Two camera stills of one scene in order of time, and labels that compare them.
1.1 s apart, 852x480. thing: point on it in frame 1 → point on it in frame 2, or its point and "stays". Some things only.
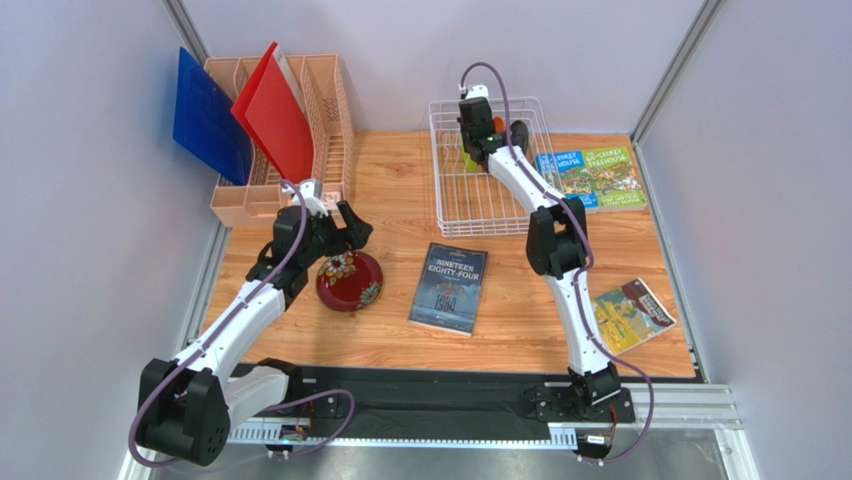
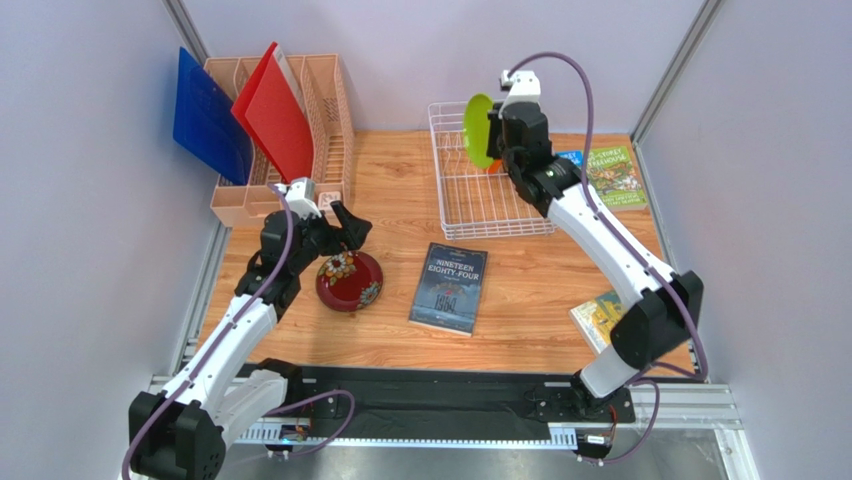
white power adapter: [331, 197] stays
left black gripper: [353, 236] stays
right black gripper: [480, 146] → [496, 133]
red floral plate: [349, 282] stays
